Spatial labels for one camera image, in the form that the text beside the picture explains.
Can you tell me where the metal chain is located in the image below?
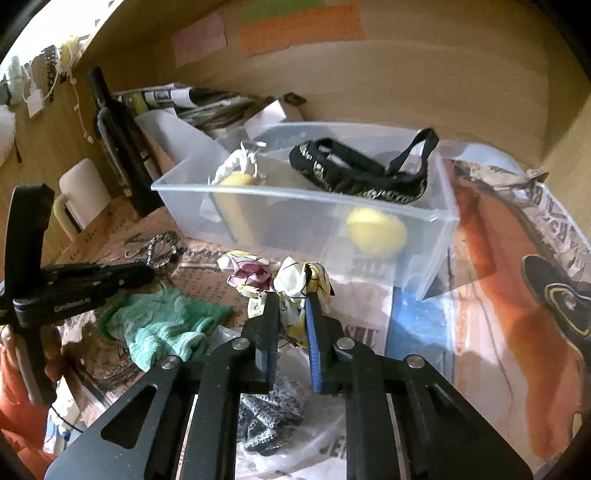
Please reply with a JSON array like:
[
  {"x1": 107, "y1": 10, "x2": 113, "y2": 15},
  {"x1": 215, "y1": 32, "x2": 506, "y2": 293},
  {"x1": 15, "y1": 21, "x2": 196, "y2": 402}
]
[{"x1": 124, "y1": 232, "x2": 182, "y2": 278}]

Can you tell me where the black patterned ribbon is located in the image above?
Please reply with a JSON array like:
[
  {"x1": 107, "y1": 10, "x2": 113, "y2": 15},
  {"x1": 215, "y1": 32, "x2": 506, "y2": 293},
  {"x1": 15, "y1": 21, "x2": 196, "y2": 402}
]
[{"x1": 41, "y1": 45, "x2": 62, "y2": 101}]

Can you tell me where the white mug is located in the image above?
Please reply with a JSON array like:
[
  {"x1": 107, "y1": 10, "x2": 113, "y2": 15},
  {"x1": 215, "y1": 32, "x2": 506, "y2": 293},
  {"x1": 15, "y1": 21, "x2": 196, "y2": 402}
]
[{"x1": 52, "y1": 158, "x2": 112, "y2": 241}]

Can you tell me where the white plush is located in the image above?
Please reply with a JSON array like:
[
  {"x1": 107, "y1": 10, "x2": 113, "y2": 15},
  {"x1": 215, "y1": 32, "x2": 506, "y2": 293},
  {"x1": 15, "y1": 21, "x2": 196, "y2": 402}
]
[{"x1": 0, "y1": 103, "x2": 17, "y2": 168}]

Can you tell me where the stack of magazines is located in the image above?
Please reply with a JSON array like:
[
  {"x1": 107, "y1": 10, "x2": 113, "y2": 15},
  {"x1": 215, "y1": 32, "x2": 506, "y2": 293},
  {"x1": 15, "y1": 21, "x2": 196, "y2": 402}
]
[{"x1": 113, "y1": 83, "x2": 260, "y2": 128}]

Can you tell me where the clear plastic bag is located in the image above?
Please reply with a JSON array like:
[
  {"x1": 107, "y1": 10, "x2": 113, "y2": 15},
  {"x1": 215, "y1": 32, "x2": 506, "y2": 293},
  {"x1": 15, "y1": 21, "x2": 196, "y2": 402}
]
[{"x1": 216, "y1": 323, "x2": 352, "y2": 480}]

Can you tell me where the white paper sheet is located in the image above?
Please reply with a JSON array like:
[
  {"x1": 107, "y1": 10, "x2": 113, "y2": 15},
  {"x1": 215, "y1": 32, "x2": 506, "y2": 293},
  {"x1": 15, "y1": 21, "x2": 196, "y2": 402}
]
[
  {"x1": 134, "y1": 111, "x2": 228, "y2": 179},
  {"x1": 245, "y1": 98, "x2": 302, "y2": 139}
]

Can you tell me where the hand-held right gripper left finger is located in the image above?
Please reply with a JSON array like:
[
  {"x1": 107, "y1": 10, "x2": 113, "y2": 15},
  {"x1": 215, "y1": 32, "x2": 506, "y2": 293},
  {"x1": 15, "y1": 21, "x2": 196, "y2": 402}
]
[{"x1": 44, "y1": 292, "x2": 282, "y2": 480}]

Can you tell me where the white cable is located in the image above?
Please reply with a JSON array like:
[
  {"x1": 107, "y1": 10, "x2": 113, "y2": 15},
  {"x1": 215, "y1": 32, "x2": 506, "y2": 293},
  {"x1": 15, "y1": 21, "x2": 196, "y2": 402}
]
[{"x1": 59, "y1": 46, "x2": 96, "y2": 145}]

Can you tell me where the person's left hand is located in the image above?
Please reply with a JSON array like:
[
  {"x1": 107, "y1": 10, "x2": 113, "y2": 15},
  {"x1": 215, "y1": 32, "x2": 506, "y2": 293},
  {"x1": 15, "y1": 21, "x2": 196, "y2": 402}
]
[{"x1": 44, "y1": 338, "x2": 64, "y2": 378}]

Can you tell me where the black bottle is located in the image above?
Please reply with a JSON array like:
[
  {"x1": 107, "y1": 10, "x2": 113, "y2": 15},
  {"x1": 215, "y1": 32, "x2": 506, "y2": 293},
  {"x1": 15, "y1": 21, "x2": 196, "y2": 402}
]
[{"x1": 86, "y1": 66, "x2": 165, "y2": 219}]

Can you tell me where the green knit cloth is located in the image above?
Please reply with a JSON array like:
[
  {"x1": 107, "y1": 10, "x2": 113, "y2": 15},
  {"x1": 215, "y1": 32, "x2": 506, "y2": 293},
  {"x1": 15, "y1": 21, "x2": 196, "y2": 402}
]
[{"x1": 99, "y1": 287, "x2": 234, "y2": 373}]

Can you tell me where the person's left forearm orange sleeve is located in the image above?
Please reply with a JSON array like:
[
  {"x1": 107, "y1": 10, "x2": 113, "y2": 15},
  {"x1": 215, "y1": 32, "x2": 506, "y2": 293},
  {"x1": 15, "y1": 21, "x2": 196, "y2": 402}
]
[{"x1": 0, "y1": 344, "x2": 58, "y2": 468}]

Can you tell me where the pink sticky note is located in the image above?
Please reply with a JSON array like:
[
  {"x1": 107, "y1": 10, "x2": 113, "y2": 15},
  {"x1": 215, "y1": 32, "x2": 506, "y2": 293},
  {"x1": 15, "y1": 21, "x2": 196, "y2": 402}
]
[{"x1": 171, "y1": 11, "x2": 228, "y2": 68}]

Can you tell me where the white charger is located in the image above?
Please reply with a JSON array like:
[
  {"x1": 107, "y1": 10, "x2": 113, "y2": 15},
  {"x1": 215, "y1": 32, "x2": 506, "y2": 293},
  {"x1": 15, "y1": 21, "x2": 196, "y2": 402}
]
[{"x1": 25, "y1": 89, "x2": 48, "y2": 119}]

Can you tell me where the clear plastic bin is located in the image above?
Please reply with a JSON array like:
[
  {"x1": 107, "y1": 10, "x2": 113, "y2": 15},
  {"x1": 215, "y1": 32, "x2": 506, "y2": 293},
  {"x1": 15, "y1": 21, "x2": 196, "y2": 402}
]
[{"x1": 151, "y1": 121, "x2": 461, "y2": 302}]

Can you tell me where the orange sticky note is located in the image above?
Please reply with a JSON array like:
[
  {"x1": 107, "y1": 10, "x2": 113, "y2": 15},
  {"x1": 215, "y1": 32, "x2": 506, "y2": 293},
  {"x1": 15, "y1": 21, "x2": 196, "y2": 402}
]
[{"x1": 239, "y1": 4, "x2": 361, "y2": 57}]

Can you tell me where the green sticky note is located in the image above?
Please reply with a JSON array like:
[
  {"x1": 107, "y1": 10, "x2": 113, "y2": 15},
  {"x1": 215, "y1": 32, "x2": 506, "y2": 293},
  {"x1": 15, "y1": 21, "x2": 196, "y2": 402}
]
[{"x1": 239, "y1": 0, "x2": 327, "y2": 27}]

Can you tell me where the white knit keyring charm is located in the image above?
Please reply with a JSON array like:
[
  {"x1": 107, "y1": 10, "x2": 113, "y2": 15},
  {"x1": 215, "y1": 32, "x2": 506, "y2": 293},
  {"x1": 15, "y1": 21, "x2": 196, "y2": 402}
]
[{"x1": 212, "y1": 140, "x2": 267, "y2": 184}]

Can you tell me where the grey knit cloth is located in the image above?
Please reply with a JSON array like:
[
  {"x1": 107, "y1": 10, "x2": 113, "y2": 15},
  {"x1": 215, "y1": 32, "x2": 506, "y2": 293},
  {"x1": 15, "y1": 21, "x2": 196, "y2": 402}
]
[{"x1": 237, "y1": 382, "x2": 306, "y2": 456}]

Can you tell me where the floral silk scarf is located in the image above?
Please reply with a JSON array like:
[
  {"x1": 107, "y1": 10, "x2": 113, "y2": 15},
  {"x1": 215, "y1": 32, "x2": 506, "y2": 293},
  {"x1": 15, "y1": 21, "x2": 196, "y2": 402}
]
[{"x1": 217, "y1": 250, "x2": 336, "y2": 350}]

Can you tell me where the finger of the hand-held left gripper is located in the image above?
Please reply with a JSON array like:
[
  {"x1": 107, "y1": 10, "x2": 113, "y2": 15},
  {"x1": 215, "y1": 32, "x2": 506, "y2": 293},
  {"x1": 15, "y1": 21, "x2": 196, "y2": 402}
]
[{"x1": 44, "y1": 261, "x2": 156, "y2": 302}]

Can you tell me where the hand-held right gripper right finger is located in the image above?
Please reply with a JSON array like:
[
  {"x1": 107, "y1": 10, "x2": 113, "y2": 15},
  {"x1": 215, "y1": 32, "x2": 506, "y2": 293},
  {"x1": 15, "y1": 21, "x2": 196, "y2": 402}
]
[{"x1": 305, "y1": 292, "x2": 549, "y2": 480}]

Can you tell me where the black patterned strap garment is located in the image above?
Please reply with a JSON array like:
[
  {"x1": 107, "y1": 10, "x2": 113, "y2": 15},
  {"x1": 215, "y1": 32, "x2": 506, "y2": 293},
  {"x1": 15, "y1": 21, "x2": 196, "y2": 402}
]
[{"x1": 289, "y1": 127, "x2": 440, "y2": 204}]

